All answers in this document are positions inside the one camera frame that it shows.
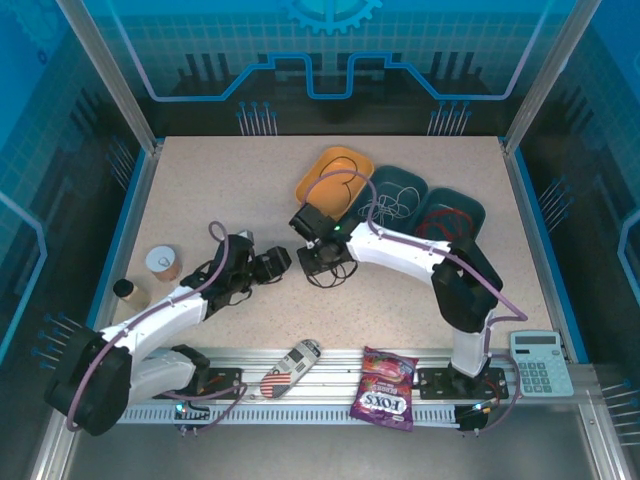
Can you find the purple candy bag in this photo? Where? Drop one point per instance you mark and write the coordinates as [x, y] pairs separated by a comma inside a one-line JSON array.
[[385, 390]]

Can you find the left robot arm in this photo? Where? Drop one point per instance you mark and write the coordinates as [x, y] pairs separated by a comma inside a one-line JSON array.
[[165, 315]]

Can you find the teal plastic bin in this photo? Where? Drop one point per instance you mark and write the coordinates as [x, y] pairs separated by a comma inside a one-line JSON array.
[[450, 197], [400, 175]]

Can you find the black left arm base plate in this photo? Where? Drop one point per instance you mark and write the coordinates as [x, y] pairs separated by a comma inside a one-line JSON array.
[[225, 375]]

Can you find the pull-tab tin can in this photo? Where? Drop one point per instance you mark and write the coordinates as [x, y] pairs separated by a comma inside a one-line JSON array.
[[164, 265]]

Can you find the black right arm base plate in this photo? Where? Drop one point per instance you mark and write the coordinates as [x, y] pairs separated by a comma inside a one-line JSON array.
[[435, 380]]

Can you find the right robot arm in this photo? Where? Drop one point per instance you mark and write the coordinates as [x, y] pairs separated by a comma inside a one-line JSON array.
[[400, 250]]

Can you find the black-capped brown bottle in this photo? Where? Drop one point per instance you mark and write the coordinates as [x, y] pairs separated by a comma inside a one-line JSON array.
[[131, 295]]

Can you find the aluminium mounting rail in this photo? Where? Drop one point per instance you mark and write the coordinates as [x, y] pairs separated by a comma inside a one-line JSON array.
[[340, 365]]

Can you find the flag and newsprint pouch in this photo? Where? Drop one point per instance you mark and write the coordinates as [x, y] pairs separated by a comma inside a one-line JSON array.
[[290, 370]]

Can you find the aluminium frame post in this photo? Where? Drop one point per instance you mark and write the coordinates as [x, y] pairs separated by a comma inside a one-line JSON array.
[[115, 75], [545, 85]]

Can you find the light green calculator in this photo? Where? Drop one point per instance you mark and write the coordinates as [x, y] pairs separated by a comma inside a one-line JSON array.
[[542, 365]]

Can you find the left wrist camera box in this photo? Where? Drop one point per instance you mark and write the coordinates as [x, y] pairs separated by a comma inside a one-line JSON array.
[[246, 235]]

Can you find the orange plastic bin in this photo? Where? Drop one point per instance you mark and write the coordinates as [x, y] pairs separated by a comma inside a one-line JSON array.
[[340, 200]]

